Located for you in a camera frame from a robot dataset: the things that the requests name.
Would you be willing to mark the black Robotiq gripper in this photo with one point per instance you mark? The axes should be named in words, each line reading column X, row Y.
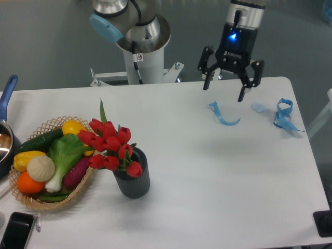
column 234, row 52

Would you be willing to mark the red tulip bouquet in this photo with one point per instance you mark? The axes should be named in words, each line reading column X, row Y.
column 113, row 147

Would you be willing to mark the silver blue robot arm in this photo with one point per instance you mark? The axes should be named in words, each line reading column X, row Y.
column 142, row 35

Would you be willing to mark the dark grey ribbed vase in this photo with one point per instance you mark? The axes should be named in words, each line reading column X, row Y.
column 134, row 187

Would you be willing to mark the curved blue ribbon strip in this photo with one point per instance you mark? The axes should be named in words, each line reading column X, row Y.
column 215, row 109

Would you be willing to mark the tangled blue ribbon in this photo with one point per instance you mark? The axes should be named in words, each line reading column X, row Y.
column 283, row 115

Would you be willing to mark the yellow lemon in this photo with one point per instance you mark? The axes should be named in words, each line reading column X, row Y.
column 70, row 141

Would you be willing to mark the black device at corner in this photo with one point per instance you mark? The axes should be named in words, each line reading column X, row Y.
column 323, row 223

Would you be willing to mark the green bok choy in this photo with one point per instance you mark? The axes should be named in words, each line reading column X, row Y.
column 63, row 164

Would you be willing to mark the woven wicker basket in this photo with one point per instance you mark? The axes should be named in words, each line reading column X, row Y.
column 36, row 204

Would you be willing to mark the purple sweet potato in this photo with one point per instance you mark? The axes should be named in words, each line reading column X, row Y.
column 76, row 174

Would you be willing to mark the green cucumber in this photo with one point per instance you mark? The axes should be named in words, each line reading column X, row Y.
column 41, row 142

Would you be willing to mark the white steamed bun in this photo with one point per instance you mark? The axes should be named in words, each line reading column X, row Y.
column 41, row 168

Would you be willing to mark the green pea pods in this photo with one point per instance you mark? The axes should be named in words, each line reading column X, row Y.
column 54, row 197

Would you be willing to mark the yellow bell pepper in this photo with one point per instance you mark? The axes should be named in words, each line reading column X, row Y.
column 22, row 159

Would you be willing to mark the orange fruit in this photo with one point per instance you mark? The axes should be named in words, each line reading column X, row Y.
column 27, row 185

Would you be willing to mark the clear pen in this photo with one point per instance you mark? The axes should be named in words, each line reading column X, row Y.
column 38, row 224

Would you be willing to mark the black smartphone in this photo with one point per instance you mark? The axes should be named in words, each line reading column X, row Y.
column 18, row 230

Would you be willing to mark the white metal base frame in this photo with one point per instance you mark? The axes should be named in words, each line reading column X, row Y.
column 111, row 76

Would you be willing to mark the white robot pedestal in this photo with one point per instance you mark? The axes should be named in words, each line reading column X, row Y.
column 144, row 68

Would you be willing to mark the blue handled saucepan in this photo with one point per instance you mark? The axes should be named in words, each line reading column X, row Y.
column 9, row 142

